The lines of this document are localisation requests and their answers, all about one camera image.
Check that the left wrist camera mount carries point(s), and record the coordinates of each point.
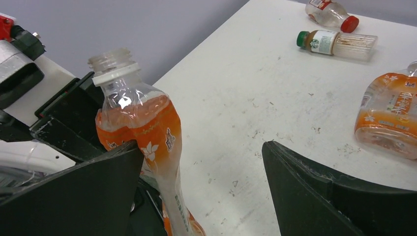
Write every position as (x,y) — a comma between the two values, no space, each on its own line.
(28,79)

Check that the crushed orange label bottle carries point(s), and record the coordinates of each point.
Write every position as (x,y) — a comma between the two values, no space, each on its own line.
(387,118)

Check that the green cap coffee bottle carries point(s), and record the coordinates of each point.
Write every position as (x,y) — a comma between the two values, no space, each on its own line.
(343,45)

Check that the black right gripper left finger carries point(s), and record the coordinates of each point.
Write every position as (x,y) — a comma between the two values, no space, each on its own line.
(93,198)

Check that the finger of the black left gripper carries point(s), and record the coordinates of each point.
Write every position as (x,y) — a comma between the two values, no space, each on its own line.
(146,217)
(66,122)

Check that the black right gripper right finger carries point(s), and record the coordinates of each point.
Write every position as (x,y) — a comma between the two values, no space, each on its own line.
(311,199)

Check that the red cap clear bottle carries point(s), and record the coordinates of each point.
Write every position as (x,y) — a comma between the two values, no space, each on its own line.
(331,15)

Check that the slim orange label bottle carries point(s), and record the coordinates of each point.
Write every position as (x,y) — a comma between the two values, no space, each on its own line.
(134,110)

